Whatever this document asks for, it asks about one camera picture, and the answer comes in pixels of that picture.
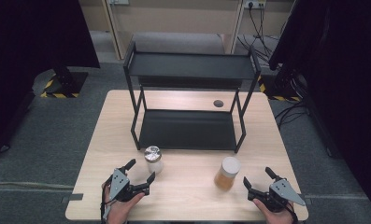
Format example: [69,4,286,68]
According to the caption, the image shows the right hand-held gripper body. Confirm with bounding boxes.
[248,178,307,214]

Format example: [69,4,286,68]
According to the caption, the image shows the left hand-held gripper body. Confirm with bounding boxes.
[107,167,151,203]

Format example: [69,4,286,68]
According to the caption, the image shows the glass jar with silver lid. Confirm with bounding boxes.
[143,145,164,175]

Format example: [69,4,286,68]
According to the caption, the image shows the amber jar with white lid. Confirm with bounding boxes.
[213,156,242,192]

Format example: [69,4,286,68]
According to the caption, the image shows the black metal shelf rack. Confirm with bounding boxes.
[122,39,263,154]

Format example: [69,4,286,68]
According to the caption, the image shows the person's left hand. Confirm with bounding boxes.
[101,181,146,224]

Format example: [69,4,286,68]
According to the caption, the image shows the person's right hand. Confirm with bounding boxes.
[252,198,296,224]

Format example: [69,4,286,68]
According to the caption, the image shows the stand base with striped tape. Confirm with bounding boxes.
[257,72,303,103]
[40,65,90,99]

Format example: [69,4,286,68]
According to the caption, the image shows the black curtain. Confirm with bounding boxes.
[268,0,371,217]
[0,0,101,159]

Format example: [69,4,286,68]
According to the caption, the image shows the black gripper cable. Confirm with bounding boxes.
[285,201,300,224]
[100,182,110,224]

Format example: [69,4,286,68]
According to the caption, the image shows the black floor cables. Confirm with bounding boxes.
[236,2,282,63]
[274,100,309,129]

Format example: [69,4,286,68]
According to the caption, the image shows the wall power outlet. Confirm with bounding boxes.
[243,0,267,9]

